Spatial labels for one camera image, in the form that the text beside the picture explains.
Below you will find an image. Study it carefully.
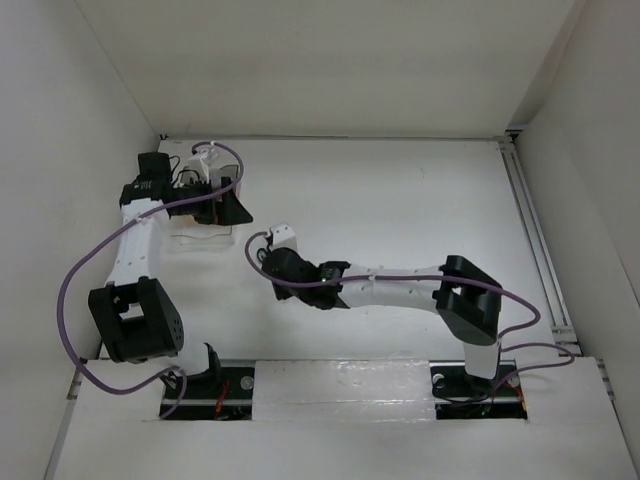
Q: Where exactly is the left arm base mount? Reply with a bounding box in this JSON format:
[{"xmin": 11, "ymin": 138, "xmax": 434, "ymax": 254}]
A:
[{"xmin": 159, "ymin": 362, "xmax": 255, "ymax": 421}]

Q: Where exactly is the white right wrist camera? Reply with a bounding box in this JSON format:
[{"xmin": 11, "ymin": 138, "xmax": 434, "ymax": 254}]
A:
[{"xmin": 267, "ymin": 222, "xmax": 297, "ymax": 251}]

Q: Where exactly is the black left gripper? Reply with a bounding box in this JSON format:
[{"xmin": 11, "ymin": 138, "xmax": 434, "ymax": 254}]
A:
[{"xmin": 172, "ymin": 176, "xmax": 252, "ymax": 226}]

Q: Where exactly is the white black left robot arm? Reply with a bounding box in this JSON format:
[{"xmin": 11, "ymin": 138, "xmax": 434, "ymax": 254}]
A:
[{"xmin": 88, "ymin": 142, "xmax": 253, "ymax": 397}]

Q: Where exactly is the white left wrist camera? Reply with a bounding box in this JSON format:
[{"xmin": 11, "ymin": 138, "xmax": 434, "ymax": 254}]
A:
[{"xmin": 186, "ymin": 144, "xmax": 220, "ymax": 185}]

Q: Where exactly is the clear tiered organizer box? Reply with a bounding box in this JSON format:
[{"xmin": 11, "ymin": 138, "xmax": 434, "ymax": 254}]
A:
[{"xmin": 169, "ymin": 161, "xmax": 238, "ymax": 252}]

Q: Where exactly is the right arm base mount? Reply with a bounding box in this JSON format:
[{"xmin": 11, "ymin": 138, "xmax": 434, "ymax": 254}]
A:
[{"xmin": 430, "ymin": 362, "xmax": 528, "ymax": 420}]

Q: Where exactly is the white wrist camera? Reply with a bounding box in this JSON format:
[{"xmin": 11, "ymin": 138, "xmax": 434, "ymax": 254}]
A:
[
  {"xmin": 267, "ymin": 222, "xmax": 297, "ymax": 251},
  {"xmin": 186, "ymin": 144, "xmax": 220, "ymax": 185}
]

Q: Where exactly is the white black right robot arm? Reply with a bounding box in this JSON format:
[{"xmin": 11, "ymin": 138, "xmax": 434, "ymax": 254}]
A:
[{"xmin": 257, "ymin": 247, "xmax": 502, "ymax": 395}]

